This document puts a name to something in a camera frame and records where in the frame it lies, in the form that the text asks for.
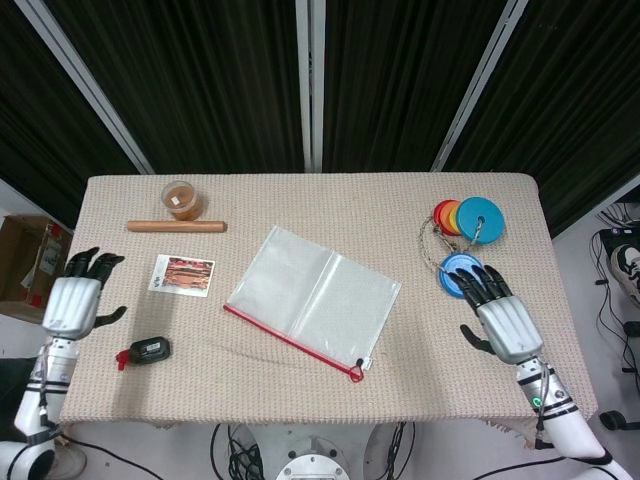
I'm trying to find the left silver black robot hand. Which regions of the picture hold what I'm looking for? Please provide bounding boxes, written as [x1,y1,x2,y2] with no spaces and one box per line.
[41,246,128,343]

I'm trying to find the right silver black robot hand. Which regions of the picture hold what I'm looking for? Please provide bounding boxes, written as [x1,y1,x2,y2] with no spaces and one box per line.
[447,264,546,366]

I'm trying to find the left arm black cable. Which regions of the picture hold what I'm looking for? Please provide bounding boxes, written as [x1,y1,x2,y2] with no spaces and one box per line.
[36,344,54,417]

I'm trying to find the grey round robot base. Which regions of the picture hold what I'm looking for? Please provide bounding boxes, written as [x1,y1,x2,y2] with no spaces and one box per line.
[275,434,351,480]

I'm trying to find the clear jar brown contents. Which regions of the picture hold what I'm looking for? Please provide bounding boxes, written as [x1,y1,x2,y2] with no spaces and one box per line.
[160,180,205,222]

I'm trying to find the clear mesh bag red zipper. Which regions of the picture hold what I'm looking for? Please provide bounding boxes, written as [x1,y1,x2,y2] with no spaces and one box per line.
[222,225,403,384]

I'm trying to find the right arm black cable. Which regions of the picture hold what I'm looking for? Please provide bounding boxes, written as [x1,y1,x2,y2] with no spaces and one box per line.
[531,364,554,451]

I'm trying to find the orange disc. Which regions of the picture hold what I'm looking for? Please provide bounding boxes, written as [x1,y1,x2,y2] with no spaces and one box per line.
[439,201,460,233]

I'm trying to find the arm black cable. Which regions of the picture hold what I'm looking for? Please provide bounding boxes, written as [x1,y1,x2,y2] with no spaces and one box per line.
[531,364,554,451]
[36,344,54,417]

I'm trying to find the black curtain panel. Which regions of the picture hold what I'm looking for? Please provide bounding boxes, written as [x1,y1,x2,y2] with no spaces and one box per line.
[446,0,640,237]
[43,0,307,176]
[0,0,142,227]
[322,0,507,174]

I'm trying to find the black white sneaker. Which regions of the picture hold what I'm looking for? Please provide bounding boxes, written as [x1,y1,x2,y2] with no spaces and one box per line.
[609,243,640,307]

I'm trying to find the large teal disc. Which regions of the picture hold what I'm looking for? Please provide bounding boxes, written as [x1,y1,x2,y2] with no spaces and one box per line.
[455,196,506,248]

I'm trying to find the black cable bundle under table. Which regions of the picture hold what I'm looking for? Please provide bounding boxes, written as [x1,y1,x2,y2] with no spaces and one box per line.
[209,422,266,480]

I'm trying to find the black device red strap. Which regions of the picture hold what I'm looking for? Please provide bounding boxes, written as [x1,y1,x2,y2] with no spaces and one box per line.
[115,337,173,373]

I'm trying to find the beige woven tablecloth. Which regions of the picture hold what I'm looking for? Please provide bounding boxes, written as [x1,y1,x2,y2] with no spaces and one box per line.
[49,172,599,447]

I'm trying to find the printed photo card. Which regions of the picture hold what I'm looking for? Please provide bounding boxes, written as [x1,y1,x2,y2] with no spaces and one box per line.
[147,253,217,300]

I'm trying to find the black chair base wheel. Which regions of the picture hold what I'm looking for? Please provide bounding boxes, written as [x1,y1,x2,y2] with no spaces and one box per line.
[599,409,640,432]

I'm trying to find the wooden rolling pin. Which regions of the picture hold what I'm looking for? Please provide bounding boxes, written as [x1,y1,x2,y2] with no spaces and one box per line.
[126,219,229,234]

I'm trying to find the brown cardboard box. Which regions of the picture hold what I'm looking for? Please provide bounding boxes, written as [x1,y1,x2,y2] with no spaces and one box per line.
[0,214,75,325]

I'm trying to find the blue disc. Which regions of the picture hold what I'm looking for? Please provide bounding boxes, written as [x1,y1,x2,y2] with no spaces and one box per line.
[439,252,487,301]

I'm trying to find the black floor cables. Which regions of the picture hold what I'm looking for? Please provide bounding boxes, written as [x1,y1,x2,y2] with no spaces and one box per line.
[589,199,640,377]

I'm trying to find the red disc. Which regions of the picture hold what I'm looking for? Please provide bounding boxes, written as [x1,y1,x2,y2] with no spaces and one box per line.
[432,199,457,229]

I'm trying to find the aluminium frame post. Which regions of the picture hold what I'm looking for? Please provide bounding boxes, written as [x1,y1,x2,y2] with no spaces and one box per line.
[294,0,327,173]
[12,0,154,176]
[431,0,529,172]

